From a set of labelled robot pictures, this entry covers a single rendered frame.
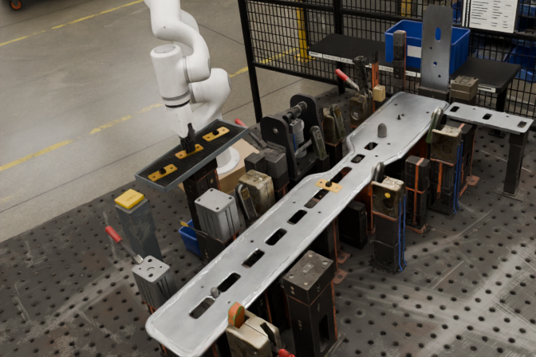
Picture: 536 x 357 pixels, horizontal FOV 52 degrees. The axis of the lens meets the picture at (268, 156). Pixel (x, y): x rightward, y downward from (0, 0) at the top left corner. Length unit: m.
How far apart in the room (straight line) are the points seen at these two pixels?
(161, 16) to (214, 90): 0.49
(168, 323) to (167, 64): 0.68
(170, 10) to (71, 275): 1.04
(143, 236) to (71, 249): 0.66
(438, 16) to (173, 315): 1.40
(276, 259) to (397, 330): 0.44
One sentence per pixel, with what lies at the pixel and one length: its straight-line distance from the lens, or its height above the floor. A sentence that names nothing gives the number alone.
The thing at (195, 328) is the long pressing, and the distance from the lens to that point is 1.42.
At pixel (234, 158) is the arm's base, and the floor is 0.81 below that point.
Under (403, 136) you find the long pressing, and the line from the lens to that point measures 1.99.
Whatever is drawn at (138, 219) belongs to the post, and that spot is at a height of 1.10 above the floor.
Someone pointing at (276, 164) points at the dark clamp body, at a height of 1.07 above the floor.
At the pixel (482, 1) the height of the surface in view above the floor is 1.27.
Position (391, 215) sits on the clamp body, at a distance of 1.74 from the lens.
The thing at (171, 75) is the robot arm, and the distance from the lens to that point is 1.56.
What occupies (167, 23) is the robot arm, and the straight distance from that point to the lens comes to 1.65.
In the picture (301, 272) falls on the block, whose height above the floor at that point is 1.03.
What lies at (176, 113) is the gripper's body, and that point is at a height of 1.32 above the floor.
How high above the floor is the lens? 2.07
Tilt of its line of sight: 34 degrees down
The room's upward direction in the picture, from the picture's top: 8 degrees counter-clockwise
